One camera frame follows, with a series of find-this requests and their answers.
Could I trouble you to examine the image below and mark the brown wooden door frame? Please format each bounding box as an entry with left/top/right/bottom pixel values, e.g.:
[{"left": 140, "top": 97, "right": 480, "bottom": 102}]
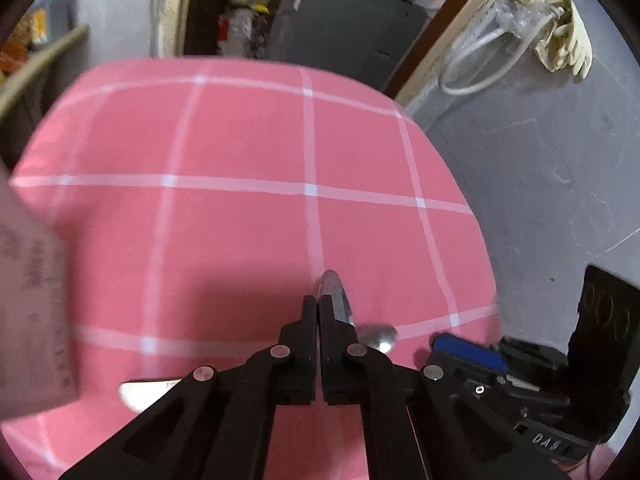
[{"left": 384, "top": 0, "right": 507, "bottom": 112}]

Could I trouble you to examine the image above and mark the clear plastic bag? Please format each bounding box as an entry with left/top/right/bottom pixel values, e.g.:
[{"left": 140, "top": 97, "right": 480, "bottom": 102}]
[{"left": 492, "top": 0, "right": 552, "bottom": 37}]

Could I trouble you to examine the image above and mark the silver spoon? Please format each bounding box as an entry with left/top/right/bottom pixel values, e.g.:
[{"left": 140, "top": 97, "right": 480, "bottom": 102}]
[
  {"left": 320, "top": 269, "right": 357, "bottom": 328},
  {"left": 361, "top": 324, "right": 399, "bottom": 354}
]

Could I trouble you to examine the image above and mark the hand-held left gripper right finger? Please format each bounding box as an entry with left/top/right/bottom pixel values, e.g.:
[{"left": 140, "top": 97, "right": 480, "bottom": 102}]
[{"left": 318, "top": 294, "right": 568, "bottom": 480}]

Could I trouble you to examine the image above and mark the clear plastic bottle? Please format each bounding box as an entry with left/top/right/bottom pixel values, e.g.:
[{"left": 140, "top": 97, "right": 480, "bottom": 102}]
[{"left": 218, "top": 7, "right": 257, "bottom": 56}]

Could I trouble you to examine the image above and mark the orange seasoning packet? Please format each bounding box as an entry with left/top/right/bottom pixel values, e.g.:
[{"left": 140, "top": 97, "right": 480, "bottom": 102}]
[{"left": 0, "top": 10, "right": 52, "bottom": 77}]

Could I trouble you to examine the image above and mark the grey cabinet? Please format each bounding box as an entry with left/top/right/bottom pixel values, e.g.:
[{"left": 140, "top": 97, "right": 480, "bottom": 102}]
[{"left": 267, "top": 0, "right": 434, "bottom": 94}]

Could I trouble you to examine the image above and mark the pink checked tablecloth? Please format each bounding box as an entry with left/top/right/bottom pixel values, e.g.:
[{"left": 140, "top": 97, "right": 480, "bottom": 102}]
[{"left": 0, "top": 57, "right": 503, "bottom": 480}]

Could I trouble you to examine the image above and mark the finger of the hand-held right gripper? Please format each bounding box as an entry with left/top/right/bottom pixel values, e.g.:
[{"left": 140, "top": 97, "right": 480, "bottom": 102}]
[
  {"left": 427, "top": 334, "right": 508, "bottom": 376},
  {"left": 447, "top": 367, "right": 572, "bottom": 415}
]

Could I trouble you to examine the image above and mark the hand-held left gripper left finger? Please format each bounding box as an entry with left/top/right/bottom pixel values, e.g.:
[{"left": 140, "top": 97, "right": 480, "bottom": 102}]
[{"left": 59, "top": 296, "right": 319, "bottom": 480}]

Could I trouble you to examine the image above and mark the pale wooden door frame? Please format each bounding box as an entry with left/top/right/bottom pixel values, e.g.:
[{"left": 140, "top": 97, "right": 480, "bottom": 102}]
[{"left": 149, "top": 0, "right": 202, "bottom": 59}]

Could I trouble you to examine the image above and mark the white hose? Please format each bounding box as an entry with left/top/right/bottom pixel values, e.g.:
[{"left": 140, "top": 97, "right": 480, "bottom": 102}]
[{"left": 438, "top": 19, "right": 547, "bottom": 97}]

